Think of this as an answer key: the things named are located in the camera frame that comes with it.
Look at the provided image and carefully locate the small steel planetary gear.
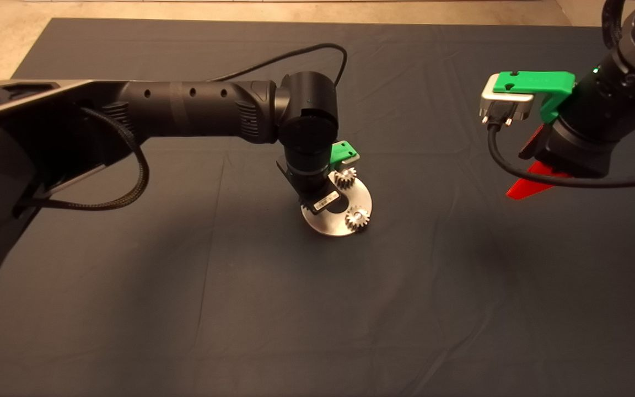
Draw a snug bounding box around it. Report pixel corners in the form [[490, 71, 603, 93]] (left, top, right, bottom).
[[345, 206, 370, 232], [333, 167, 358, 189]]

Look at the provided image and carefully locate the green right camera mount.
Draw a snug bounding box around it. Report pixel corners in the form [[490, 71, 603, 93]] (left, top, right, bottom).
[[493, 71, 576, 123]]

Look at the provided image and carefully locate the green left camera mount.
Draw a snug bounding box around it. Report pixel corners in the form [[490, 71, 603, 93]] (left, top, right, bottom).
[[330, 141, 359, 166]]

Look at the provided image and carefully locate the black ribbed cable loop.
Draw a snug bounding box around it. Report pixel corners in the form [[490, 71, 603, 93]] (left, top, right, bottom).
[[17, 108, 150, 212], [601, 0, 635, 50]]

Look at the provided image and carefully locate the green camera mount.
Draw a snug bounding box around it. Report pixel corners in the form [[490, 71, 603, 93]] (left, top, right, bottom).
[[493, 71, 576, 123], [330, 141, 359, 166]]

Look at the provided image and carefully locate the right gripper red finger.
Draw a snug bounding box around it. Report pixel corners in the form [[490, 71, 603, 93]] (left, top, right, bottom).
[[506, 161, 572, 200], [520, 124, 547, 160]]

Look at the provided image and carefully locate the round metal carrier plate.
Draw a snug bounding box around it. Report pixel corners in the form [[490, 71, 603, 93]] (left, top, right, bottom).
[[301, 171, 373, 237]]

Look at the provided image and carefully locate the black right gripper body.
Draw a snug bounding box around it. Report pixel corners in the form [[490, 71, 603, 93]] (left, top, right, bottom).
[[537, 125, 622, 178]]

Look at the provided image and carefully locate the dark grey table cloth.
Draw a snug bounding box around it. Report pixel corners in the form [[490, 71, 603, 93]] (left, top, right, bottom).
[[0, 18, 635, 397]]

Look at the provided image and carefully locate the thin black cable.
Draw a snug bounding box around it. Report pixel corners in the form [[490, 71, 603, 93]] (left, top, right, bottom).
[[210, 43, 348, 86]]

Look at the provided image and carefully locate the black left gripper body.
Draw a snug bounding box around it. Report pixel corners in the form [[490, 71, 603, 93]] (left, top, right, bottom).
[[276, 162, 346, 216]]

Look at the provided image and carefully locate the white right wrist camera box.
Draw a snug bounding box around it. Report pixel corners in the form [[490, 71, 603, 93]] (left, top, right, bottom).
[[479, 88, 534, 123]]

